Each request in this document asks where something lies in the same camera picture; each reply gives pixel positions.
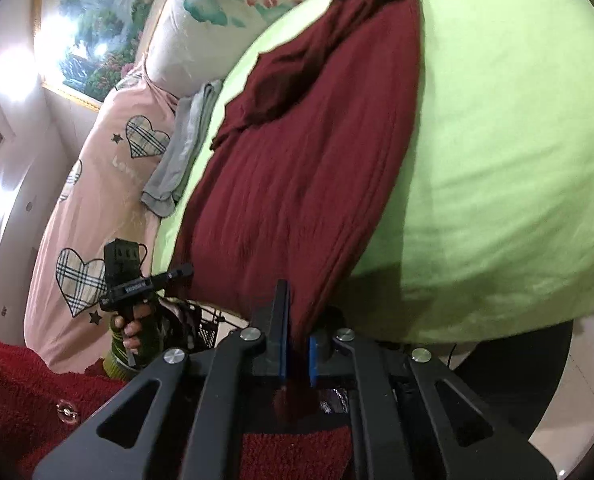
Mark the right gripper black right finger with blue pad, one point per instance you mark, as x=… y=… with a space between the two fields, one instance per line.
x=410 y=417

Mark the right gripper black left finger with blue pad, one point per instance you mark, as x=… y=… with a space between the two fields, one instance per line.
x=177 y=419

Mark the dark red knit sweater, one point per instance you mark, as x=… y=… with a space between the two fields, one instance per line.
x=303 y=164

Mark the left hand on handle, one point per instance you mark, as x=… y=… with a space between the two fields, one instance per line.
x=125 y=336

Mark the pink heart pattern pillow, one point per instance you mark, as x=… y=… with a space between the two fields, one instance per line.
x=99 y=202

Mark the grey folded cloth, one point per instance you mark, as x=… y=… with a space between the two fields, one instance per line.
x=163 y=190

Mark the white curved headboard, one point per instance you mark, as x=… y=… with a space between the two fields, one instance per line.
x=32 y=172

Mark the red fuzzy sleeve with button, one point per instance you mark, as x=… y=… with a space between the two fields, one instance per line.
x=40 y=408

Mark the light green bed sheet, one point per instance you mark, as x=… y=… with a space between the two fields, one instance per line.
x=489 y=231

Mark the framed landscape painting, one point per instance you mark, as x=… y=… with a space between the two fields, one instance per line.
x=84 y=47

